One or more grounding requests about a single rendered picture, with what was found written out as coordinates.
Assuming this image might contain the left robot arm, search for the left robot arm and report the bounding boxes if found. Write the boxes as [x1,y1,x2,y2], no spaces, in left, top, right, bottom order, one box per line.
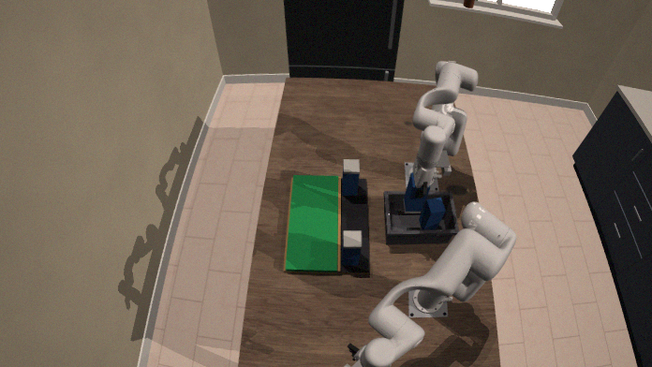
[352,202,516,367]

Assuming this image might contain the grey crate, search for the grey crate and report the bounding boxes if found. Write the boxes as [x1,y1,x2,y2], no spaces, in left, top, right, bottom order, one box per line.
[384,191,459,244]

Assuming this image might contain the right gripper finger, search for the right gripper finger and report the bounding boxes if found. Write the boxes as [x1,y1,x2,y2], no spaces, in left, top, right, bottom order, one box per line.
[415,182,427,198]

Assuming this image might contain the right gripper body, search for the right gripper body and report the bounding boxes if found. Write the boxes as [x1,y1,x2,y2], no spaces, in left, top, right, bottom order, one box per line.
[413,156,435,188]

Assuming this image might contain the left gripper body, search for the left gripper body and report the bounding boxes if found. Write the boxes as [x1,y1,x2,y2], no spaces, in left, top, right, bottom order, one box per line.
[354,345,366,361]

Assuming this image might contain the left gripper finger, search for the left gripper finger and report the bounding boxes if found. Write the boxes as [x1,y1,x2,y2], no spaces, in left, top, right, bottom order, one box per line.
[348,344,360,357]

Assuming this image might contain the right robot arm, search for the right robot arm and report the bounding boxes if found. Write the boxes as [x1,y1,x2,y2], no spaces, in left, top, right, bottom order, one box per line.
[412,61,478,185]

